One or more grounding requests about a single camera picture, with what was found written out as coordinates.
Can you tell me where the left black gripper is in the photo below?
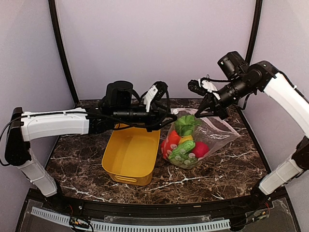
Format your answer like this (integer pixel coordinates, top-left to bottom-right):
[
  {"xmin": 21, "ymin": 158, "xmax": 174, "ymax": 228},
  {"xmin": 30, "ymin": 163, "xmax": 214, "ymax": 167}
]
[{"xmin": 113, "ymin": 102, "xmax": 178, "ymax": 131}]

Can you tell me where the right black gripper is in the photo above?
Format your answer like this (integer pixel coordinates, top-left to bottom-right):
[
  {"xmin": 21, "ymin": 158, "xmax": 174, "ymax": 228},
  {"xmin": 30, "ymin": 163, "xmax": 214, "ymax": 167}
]
[{"xmin": 195, "ymin": 73, "xmax": 254, "ymax": 119}]

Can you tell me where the orange toy carrot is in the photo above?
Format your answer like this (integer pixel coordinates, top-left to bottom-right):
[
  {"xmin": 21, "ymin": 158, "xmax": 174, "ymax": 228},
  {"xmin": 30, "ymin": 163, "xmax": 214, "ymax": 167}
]
[{"xmin": 166, "ymin": 115, "xmax": 203, "ymax": 153}]

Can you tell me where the yellow toy lemon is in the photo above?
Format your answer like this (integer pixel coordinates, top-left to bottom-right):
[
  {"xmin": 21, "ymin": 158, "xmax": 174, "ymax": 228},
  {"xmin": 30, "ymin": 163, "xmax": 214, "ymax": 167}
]
[{"xmin": 178, "ymin": 135, "xmax": 194, "ymax": 145}]

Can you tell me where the red toy apple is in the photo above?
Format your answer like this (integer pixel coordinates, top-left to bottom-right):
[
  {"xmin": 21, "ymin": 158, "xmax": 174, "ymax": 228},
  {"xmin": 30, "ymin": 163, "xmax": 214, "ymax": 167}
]
[{"xmin": 160, "ymin": 139, "xmax": 168, "ymax": 160}]

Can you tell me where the clear zip top bag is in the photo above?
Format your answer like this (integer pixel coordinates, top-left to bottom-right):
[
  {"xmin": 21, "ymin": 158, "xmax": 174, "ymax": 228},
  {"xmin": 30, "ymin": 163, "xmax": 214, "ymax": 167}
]
[{"xmin": 165, "ymin": 108, "xmax": 240, "ymax": 169}]

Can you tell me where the green toy cucumber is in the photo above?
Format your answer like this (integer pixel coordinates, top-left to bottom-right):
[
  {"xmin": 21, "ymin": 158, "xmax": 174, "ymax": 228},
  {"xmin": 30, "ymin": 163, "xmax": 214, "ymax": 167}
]
[{"xmin": 168, "ymin": 140, "xmax": 196, "ymax": 161}]

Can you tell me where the red toy tomato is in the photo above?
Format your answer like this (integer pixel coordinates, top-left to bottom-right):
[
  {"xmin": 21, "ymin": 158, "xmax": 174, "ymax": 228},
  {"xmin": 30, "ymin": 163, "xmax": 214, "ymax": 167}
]
[{"xmin": 191, "ymin": 142, "xmax": 210, "ymax": 158}]

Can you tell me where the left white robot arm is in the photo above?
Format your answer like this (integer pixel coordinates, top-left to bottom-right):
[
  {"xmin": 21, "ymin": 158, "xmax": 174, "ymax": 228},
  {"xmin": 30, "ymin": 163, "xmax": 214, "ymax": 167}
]
[{"xmin": 1, "ymin": 107, "xmax": 177, "ymax": 211}]

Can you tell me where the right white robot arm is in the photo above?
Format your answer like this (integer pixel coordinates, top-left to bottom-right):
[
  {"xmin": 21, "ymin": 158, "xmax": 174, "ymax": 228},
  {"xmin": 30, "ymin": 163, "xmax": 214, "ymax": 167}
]
[{"xmin": 188, "ymin": 58, "xmax": 309, "ymax": 210}]

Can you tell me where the yellow plastic basket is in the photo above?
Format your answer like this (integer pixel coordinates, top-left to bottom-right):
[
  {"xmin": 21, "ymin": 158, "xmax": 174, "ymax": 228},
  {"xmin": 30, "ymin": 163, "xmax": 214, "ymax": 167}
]
[{"xmin": 102, "ymin": 124, "xmax": 161, "ymax": 186}]

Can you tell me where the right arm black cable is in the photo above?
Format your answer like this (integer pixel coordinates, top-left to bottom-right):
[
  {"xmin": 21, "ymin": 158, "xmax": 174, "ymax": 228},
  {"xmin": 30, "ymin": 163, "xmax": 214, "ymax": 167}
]
[{"xmin": 205, "ymin": 74, "xmax": 232, "ymax": 84}]

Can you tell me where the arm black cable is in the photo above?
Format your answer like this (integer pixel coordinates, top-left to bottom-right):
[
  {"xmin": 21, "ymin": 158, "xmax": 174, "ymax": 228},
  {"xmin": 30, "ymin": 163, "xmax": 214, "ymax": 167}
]
[
  {"xmin": 205, "ymin": 74, "xmax": 232, "ymax": 84},
  {"xmin": 96, "ymin": 81, "xmax": 170, "ymax": 126}
]

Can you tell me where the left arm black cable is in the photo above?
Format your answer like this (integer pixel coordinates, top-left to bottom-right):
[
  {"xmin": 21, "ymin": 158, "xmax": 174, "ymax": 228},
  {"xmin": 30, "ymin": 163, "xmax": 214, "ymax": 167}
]
[{"xmin": 96, "ymin": 81, "xmax": 170, "ymax": 126}]

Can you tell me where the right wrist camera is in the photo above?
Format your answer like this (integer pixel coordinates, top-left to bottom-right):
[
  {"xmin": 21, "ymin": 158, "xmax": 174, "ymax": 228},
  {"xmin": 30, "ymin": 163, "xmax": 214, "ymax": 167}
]
[{"xmin": 217, "ymin": 51, "xmax": 249, "ymax": 81}]

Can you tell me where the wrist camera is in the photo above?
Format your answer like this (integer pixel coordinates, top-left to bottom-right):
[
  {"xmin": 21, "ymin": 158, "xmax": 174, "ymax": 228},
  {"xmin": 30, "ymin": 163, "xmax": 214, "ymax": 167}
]
[
  {"xmin": 103, "ymin": 81, "xmax": 133, "ymax": 108},
  {"xmin": 217, "ymin": 51, "xmax": 249, "ymax": 81}
]

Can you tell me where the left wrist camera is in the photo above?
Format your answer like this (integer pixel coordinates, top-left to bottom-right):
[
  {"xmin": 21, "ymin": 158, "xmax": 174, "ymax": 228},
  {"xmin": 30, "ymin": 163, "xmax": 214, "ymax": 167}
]
[{"xmin": 103, "ymin": 81, "xmax": 133, "ymax": 108}]

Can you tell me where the right black frame post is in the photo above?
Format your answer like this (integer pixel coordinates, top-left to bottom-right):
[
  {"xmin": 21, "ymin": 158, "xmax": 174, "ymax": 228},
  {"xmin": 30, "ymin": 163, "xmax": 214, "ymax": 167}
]
[{"xmin": 245, "ymin": 0, "xmax": 263, "ymax": 64}]

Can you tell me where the black frame post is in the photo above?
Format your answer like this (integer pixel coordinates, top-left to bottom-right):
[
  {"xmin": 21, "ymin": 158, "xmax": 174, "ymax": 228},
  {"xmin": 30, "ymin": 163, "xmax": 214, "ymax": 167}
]
[
  {"xmin": 48, "ymin": 0, "xmax": 79, "ymax": 105},
  {"xmin": 245, "ymin": 0, "xmax": 263, "ymax": 64}
]

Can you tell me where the white slotted cable duct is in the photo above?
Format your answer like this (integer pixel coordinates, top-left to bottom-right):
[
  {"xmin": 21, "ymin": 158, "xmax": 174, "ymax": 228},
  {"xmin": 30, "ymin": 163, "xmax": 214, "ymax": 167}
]
[{"xmin": 30, "ymin": 207, "xmax": 231, "ymax": 232}]

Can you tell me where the black front rail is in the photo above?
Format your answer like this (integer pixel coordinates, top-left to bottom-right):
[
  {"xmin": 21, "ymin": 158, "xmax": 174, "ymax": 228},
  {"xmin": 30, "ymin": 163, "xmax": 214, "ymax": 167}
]
[{"xmin": 41, "ymin": 186, "xmax": 288, "ymax": 218}]

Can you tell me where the left black frame post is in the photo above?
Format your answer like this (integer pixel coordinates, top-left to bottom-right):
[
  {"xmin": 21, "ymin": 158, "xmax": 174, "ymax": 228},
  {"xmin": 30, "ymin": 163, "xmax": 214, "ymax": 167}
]
[{"xmin": 48, "ymin": 0, "xmax": 79, "ymax": 105}]

